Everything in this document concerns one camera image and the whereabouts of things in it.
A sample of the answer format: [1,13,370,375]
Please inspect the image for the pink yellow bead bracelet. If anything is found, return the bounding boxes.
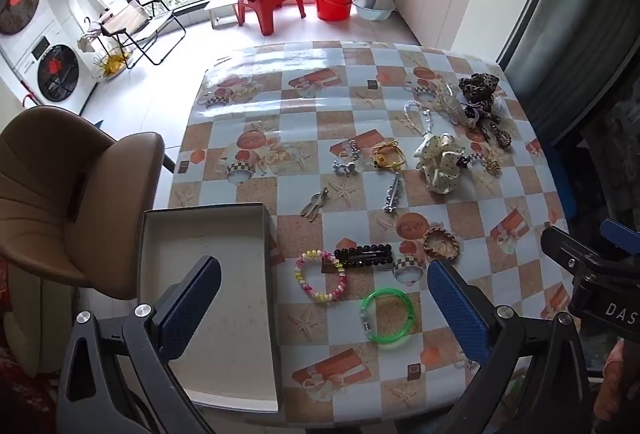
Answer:
[294,249,349,306]

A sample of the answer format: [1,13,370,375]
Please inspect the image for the beige hair clips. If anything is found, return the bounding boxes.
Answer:
[300,187,332,220]

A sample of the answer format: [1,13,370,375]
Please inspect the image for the brown braided hair tie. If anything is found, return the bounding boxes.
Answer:
[423,227,461,261]

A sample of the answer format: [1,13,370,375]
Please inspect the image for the grey cardboard box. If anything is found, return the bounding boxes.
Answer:
[137,203,282,415]

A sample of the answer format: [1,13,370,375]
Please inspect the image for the black hair tie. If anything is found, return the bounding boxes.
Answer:
[461,104,506,128]

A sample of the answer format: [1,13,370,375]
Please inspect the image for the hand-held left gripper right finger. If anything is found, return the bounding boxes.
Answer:
[426,259,593,434]

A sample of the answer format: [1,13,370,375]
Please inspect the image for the leopard print scrunchie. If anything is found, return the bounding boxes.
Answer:
[458,72,502,108]

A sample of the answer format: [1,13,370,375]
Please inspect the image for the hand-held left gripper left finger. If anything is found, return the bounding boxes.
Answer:
[57,255,223,434]

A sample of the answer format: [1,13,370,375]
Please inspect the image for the green plastic bracelet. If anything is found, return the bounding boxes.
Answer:
[359,288,417,346]

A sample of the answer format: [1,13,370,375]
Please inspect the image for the yellow wire basket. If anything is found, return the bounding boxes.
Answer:
[90,45,133,81]

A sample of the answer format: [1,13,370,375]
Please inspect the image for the silver rhinestone hair clip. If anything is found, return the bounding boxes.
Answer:
[383,170,404,215]

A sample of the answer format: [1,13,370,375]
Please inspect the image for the clear bead bracelet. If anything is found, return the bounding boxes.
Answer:
[403,99,434,136]

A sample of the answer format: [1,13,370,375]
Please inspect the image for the grey refrigerator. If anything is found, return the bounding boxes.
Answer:
[497,0,640,147]

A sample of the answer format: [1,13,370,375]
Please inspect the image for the white front-load washing machine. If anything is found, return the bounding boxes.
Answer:
[0,0,68,62]
[10,28,99,109]

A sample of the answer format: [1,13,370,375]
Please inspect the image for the yellow hair tie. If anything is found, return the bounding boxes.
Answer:
[371,140,407,172]

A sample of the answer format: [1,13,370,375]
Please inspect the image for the black beaded hair clip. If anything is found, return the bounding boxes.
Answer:
[333,243,394,271]

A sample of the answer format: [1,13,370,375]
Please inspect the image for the leopard print hair clip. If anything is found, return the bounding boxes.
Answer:
[489,120,512,150]

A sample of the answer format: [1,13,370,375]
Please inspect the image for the white polka dot scrunchie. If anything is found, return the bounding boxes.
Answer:
[413,133,474,196]

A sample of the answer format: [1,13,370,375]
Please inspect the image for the person's right forearm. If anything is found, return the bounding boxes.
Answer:
[592,336,640,425]

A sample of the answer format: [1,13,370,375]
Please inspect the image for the clear hair claw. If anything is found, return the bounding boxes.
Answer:
[431,83,464,121]

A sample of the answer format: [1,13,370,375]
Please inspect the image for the light blue basin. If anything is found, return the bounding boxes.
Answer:
[351,0,397,22]

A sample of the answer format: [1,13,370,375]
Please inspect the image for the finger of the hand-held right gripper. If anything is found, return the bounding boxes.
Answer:
[600,218,640,257]
[541,225,613,285]

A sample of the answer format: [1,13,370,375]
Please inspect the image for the small white stool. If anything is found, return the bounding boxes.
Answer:
[204,0,240,30]

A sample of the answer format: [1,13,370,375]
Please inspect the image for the brown leather chair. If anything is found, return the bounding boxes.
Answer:
[0,106,176,375]

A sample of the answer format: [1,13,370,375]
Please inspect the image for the black folding chair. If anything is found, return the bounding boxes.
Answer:
[97,0,187,69]

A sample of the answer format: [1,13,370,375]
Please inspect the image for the white hanging cloth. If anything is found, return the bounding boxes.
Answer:
[76,18,102,53]

